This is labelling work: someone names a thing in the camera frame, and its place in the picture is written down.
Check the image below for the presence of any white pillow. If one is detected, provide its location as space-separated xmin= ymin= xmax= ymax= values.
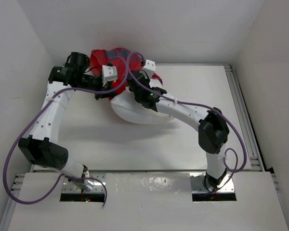
xmin=110 ymin=89 xmax=174 ymax=125

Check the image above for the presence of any red patterned pillowcase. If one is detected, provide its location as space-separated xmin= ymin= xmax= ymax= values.
xmin=90 ymin=48 xmax=162 ymax=96

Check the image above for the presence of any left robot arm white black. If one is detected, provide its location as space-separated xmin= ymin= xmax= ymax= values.
xmin=18 ymin=52 xmax=118 ymax=187

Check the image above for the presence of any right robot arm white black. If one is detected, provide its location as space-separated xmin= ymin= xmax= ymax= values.
xmin=127 ymin=71 xmax=229 ymax=190

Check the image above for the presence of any white front foam board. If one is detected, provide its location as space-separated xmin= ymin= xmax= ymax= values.
xmin=9 ymin=172 xmax=288 ymax=231

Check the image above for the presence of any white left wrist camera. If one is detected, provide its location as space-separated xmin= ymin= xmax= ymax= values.
xmin=102 ymin=65 xmax=118 ymax=86

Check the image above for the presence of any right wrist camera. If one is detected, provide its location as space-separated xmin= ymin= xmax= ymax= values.
xmin=142 ymin=59 xmax=156 ymax=74

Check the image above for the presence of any aluminium table frame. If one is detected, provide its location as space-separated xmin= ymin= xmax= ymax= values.
xmin=4 ymin=63 xmax=279 ymax=231

